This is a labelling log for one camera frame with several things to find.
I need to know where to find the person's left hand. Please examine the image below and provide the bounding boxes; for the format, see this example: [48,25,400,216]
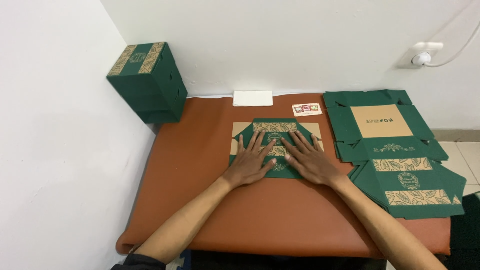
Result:
[222,130,278,189]

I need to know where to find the person's right hand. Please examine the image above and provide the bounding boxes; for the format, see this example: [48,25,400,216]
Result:
[280,130,341,187]

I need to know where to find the green cardboard box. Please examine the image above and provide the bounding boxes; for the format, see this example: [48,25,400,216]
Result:
[229,118,325,179]

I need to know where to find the brown leather table mat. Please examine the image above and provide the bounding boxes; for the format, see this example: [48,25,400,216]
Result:
[115,94,452,259]

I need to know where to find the small printed card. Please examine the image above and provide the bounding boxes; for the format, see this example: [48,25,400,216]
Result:
[292,103,323,117]

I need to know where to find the stack of white paper sheets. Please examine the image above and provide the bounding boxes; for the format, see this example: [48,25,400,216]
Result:
[232,90,274,107]

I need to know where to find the stack of flat green blanks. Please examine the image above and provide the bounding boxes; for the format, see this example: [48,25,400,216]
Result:
[323,89,467,220]

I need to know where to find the stack of assembled green boxes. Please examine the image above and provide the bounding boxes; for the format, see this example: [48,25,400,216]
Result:
[106,41,188,124]

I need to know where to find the person's dark sleeve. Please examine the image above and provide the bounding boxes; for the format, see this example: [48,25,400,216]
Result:
[110,253,167,270]

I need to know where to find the white wall socket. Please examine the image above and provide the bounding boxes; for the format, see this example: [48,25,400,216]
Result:
[397,41,444,69]

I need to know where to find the white plug with cable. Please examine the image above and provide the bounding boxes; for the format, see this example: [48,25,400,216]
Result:
[411,0,480,68]

